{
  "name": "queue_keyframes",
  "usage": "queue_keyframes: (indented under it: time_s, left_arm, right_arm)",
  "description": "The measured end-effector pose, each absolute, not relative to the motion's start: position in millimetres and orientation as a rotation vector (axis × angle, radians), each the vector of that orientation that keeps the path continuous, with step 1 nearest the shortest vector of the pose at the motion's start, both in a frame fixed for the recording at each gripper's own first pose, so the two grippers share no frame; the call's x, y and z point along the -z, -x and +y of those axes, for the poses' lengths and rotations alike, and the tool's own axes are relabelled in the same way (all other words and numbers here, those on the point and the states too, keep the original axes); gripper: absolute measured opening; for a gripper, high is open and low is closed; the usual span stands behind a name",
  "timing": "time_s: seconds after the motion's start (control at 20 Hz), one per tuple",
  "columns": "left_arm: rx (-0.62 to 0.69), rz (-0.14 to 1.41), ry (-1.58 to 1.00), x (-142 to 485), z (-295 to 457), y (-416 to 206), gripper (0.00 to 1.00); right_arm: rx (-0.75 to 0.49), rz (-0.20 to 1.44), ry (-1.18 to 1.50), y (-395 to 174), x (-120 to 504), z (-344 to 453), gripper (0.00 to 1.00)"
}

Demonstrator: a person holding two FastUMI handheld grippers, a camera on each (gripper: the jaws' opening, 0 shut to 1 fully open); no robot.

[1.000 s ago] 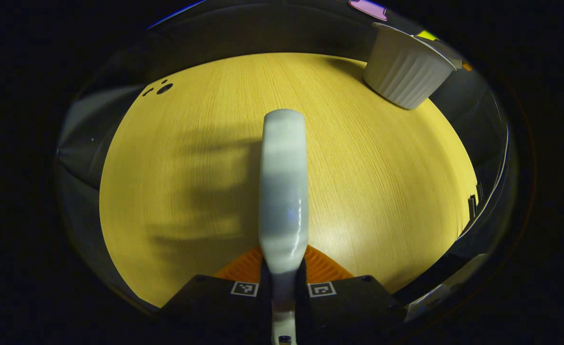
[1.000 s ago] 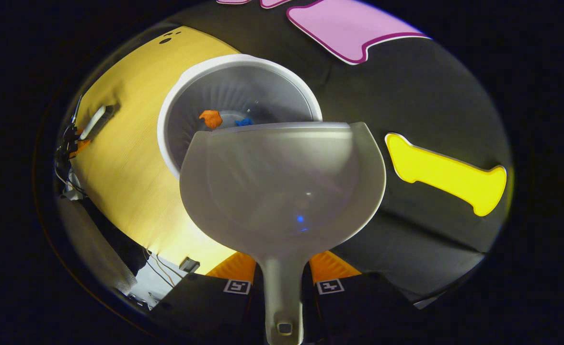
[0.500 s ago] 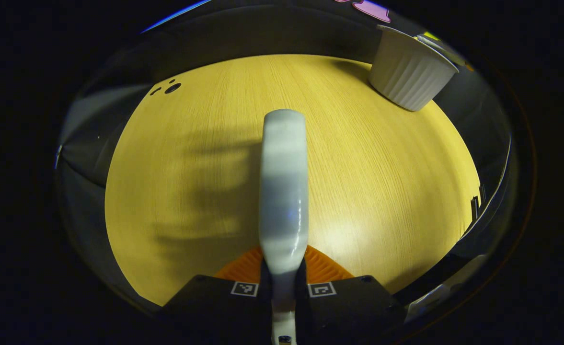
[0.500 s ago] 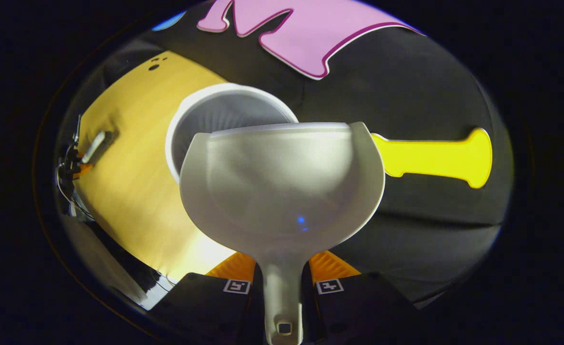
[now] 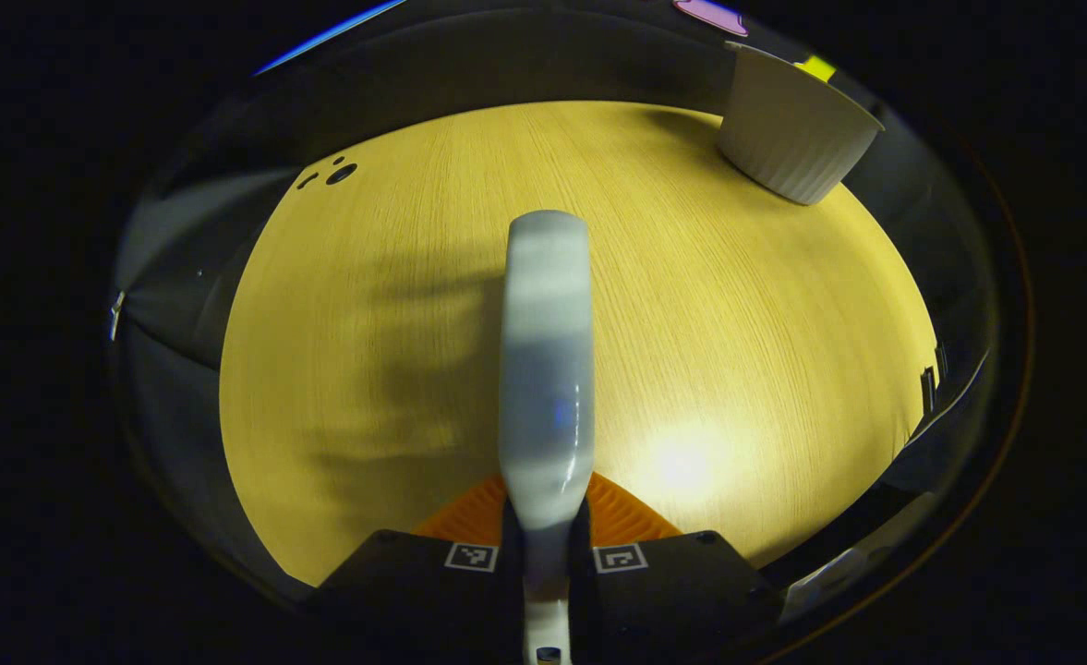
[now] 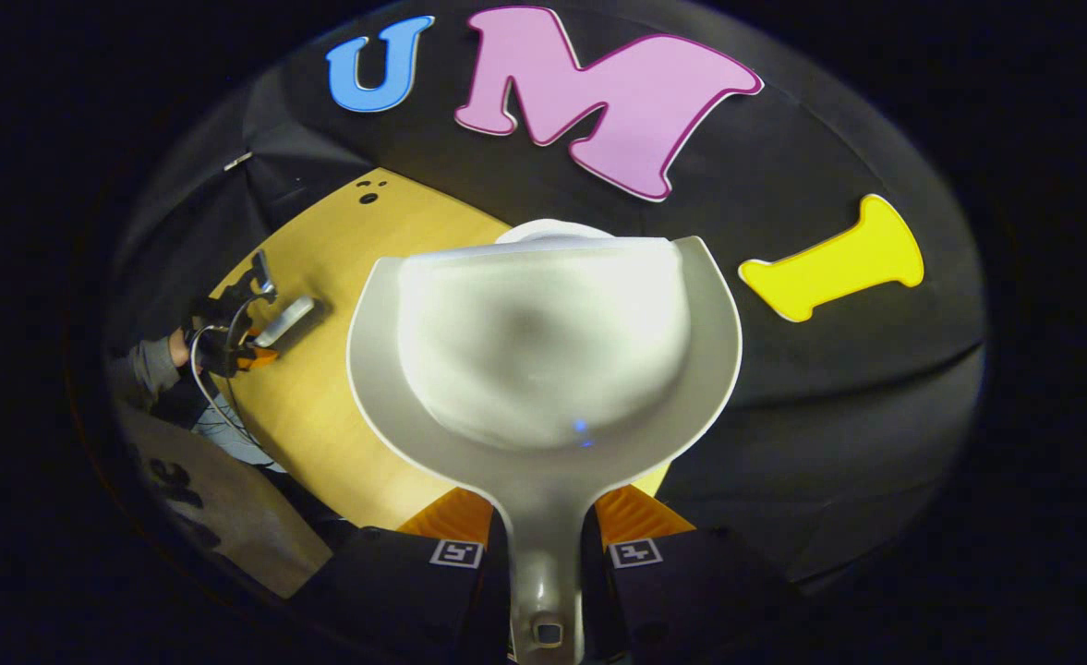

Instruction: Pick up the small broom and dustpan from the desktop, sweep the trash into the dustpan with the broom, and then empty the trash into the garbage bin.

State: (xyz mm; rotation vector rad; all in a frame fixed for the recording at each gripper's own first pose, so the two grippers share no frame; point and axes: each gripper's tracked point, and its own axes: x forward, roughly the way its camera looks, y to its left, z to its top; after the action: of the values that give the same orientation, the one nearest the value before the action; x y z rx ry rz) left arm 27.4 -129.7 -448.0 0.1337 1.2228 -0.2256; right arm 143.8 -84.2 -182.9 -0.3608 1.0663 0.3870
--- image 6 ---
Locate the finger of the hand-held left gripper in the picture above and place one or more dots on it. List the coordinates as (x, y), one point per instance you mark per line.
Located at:
(257, 357)

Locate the person's blue jeans leg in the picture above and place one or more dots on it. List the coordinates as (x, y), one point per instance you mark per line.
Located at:
(229, 443)

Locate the white garbage bin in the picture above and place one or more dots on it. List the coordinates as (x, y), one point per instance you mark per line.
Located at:
(552, 229)

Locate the person's beige printed garment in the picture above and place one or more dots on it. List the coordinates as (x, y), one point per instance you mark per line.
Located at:
(247, 526)

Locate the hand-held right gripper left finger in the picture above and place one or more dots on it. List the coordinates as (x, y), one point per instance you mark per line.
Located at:
(414, 591)

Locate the white clip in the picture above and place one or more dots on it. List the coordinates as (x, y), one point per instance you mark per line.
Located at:
(238, 162)

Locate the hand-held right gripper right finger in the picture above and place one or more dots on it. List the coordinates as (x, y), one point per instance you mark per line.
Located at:
(672, 600)

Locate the white dustpan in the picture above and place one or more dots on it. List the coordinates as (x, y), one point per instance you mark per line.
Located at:
(543, 351)

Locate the wooden desktop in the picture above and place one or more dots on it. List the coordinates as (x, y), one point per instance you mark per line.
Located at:
(321, 416)

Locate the small white broom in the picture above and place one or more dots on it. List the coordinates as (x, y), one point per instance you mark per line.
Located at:
(286, 320)

